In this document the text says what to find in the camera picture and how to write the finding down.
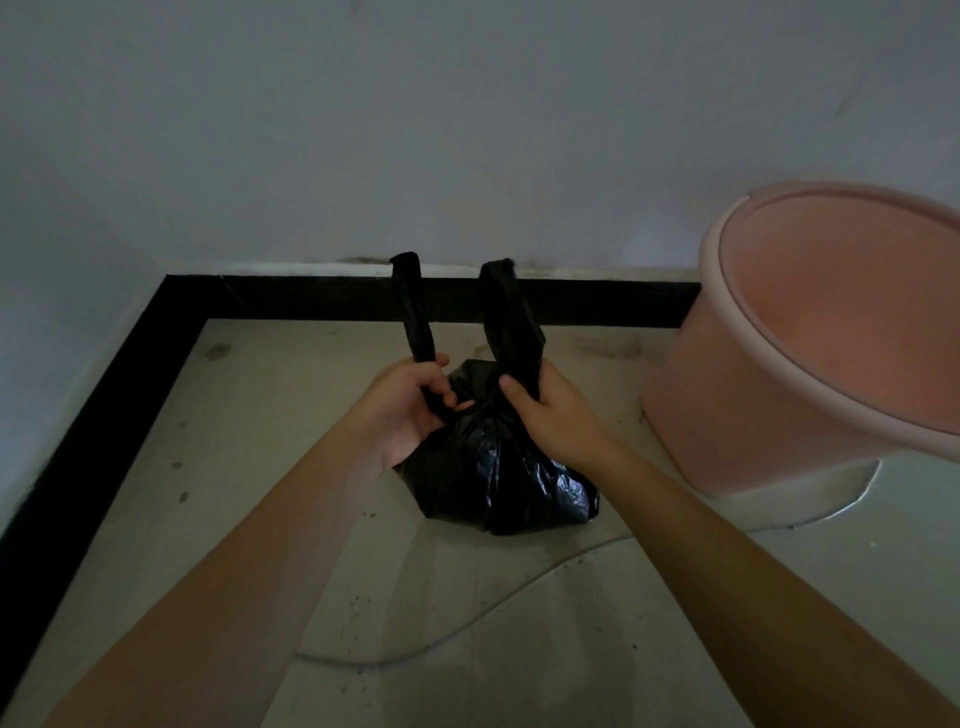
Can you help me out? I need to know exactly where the person's left hand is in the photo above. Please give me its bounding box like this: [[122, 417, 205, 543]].
[[348, 353, 475, 474]]

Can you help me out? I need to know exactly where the person's right hand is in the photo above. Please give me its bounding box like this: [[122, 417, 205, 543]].
[[498, 361, 620, 475]]

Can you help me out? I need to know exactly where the black bin liner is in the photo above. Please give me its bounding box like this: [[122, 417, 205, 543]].
[[388, 251, 601, 538]]

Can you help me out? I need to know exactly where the person's right forearm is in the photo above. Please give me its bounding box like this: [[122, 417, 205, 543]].
[[584, 442, 960, 728]]

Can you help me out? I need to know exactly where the person's left forearm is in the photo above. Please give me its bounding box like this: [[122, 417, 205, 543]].
[[41, 427, 384, 728]]

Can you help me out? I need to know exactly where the pale pink bin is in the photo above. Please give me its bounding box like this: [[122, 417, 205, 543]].
[[641, 179, 960, 500]]

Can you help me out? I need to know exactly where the thin white floor cable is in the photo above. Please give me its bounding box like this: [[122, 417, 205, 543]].
[[292, 458, 883, 670]]

